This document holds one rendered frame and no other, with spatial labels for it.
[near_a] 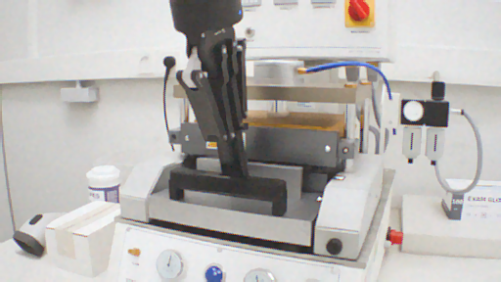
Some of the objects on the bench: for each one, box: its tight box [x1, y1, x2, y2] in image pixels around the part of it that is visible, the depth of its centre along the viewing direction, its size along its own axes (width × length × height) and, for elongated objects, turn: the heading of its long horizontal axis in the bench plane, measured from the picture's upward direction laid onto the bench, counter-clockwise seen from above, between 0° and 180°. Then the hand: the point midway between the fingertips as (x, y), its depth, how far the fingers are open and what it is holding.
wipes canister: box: [86, 165, 121, 204], centre depth 98 cm, size 9×9×15 cm
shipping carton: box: [45, 201, 120, 278], centre depth 81 cm, size 19×13×9 cm
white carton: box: [441, 178, 501, 222], centre depth 90 cm, size 12×23×7 cm, turn 73°
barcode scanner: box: [12, 212, 67, 257], centre depth 86 cm, size 20×8×8 cm, turn 159°
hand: (232, 158), depth 50 cm, fingers closed
